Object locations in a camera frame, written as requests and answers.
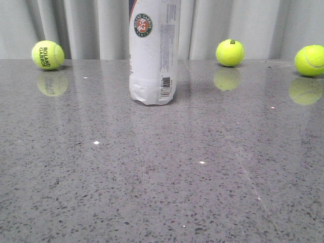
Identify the Roland Garros tennis ball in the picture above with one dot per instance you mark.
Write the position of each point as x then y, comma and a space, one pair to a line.
47, 55

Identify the plain yellow tennis ball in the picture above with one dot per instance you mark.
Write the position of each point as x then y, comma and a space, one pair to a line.
309, 60

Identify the Wilson tennis ball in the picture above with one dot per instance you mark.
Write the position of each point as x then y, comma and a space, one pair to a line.
230, 52

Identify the white plastic tennis ball can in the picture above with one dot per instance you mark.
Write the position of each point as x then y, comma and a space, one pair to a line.
153, 48

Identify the grey pleated curtain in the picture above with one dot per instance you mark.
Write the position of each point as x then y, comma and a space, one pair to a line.
99, 29

